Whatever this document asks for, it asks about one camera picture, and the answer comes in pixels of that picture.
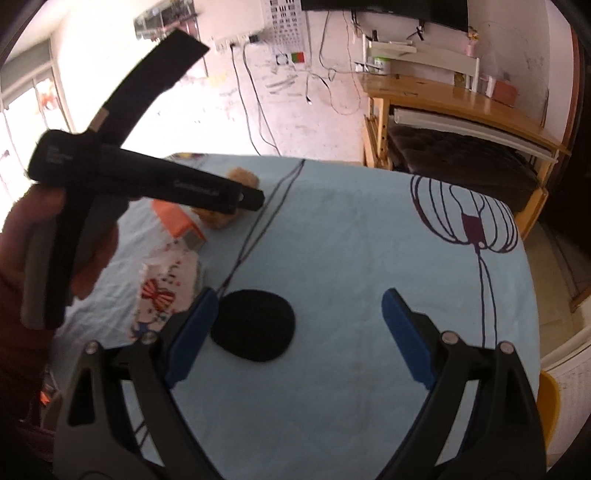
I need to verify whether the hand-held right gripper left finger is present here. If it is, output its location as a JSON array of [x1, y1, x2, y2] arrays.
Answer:
[[54, 286, 219, 480]]

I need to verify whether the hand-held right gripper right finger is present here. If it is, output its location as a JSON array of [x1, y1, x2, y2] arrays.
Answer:
[[381, 287, 549, 480]]

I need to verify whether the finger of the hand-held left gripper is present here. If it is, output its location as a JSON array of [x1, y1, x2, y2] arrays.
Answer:
[[28, 129, 265, 215], [89, 29, 210, 149]]

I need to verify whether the black round coaster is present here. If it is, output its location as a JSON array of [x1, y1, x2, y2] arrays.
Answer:
[[210, 289, 296, 363]]

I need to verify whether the person's left forearm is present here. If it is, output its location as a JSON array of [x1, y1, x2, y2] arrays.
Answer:
[[0, 277, 61, 425]]

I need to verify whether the person's left hand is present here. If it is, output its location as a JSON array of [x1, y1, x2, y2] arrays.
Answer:
[[0, 185, 122, 333]]

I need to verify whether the orange carton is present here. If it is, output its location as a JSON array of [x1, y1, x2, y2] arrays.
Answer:
[[152, 200, 207, 252]]

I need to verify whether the white cartoon tissue packet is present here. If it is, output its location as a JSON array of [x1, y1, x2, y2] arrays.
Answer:
[[131, 251, 207, 344]]

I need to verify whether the yellow scrub sponge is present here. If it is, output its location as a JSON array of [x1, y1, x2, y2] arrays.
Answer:
[[191, 168, 260, 230]]

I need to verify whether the white power strip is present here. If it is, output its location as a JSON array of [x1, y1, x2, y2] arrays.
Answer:
[[213, 33, 259, 51]]

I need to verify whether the light blue printed tablecloth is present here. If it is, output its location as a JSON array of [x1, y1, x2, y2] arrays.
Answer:
[[46, 152, 543, 480]]

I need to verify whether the window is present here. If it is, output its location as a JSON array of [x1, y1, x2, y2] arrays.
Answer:
[[0, 39, 77, 195]]

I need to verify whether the eye chart poster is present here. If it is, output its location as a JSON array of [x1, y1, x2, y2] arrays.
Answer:
[[263, 0, 309, 65]]

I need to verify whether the yellow chair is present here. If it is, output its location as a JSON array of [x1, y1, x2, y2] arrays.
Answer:
[[538, 369, 561, 446]]

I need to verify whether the white radiator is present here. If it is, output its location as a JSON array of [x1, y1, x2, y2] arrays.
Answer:
[[542, 323, 591, 462]]

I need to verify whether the dark brown cushion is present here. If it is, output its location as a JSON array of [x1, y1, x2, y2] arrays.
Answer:
[[388, 124, 541, 213]]

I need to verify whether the white keyboard tray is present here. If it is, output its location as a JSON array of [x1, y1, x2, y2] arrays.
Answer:
[[392, 107, 561, 161]]

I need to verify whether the wooden desk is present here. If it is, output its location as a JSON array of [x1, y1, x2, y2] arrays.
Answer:
[[362, 71, 573, 241]]

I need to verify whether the red-brown box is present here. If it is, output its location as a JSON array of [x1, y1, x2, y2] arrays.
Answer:
[[492, 79, 519, 108]]

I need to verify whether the white desk shelf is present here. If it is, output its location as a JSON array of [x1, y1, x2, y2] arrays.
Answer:
[[368, 41, 481, 90]]

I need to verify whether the metal wall rack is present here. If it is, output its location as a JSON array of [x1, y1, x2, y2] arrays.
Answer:
[[134, 0, 199, 40]]

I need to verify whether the black power cable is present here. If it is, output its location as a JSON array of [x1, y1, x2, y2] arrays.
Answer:
[[230, 44, 280, 155]]

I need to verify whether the black wall screen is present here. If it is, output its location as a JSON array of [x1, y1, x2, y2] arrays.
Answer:
[[300, 0, 469, 33]]

